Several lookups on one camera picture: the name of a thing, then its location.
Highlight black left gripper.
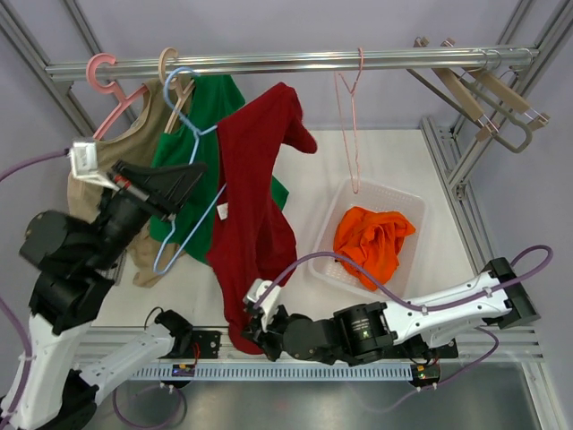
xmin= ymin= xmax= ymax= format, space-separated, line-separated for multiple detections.
xmin=81 ymin=159 xmax=205 ymax=273

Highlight beige t shirt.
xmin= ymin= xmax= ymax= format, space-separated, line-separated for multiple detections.
xmin=67 ymin=78 xmax=180 ymax=288

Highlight green t shirt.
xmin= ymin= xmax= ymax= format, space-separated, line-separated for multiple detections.
xmin=150 ymin=75 xmax=288 ymax=265

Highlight light blue wire hanger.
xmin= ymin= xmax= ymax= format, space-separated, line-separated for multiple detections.
xmin=153 ymin=66 xmax=226 ymax=275

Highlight dark red t shirt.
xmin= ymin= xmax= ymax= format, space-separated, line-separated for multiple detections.
xmin=207 ymin=82 xmax=317 ymax=355

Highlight beige plastic hanger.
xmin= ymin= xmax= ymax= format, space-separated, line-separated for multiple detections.
xmin=158 ymin=47 xmax=194 ymax=133

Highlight thick pink plastic hanger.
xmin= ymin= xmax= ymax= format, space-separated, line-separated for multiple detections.
xmin=85 ymin=53 xmax=150 ymax=142

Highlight orange t shirt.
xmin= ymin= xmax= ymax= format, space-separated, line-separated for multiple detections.
xmin=332 ymin=206 xmax=416 ymax=285

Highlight thin pink wire hanger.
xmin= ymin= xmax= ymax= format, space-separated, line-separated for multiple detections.
xmin=333 ymin=47 xmax=364 ymax=194

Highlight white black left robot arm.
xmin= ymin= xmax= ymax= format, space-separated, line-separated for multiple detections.
xmin=1 ymin=161 xmax=207 ymax=429

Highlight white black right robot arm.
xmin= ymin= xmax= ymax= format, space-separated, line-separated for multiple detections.
xmin=242 ymin=258 xmax=540 ymax=366

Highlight wooden clip hanger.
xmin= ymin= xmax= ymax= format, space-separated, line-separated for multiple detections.
xmin=412 ymin=36 xmax=499 ymax=142
xmin=433 ymin=49 xmax=550 ymax=141

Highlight grey plastic hanger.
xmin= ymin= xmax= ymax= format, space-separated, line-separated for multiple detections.
xmin=460 ymin=68 xmax=533 ymax=154

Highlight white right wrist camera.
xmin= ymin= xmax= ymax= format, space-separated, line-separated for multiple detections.
xmin=244 ymin=279 xmax=280 ymax=332

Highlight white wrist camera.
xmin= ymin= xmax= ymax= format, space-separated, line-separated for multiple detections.
xmin=68 ymin=140 xmax=117 ymax=190
xmin=244 ymin=279 xmax=280 ymax=332

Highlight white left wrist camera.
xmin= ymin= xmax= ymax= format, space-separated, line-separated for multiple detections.
xmin=68 ymin=140 xmax=117 ymax=190

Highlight white slotted cable duct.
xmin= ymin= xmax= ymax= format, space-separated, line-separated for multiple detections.
xmin=130 ymin=363 xmax=413 ymax=382

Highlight aluminium frame left posts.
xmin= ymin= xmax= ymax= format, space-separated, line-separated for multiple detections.
xmin=0 ymin=0 xmax=138 ymax=140

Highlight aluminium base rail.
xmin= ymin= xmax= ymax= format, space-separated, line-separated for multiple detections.
xmin=76 ymin=324 xmax=543 ymax=362

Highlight silver clothes rail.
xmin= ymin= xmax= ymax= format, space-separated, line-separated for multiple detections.
xmin=44 ymin=43 xmax=541 ymax=82

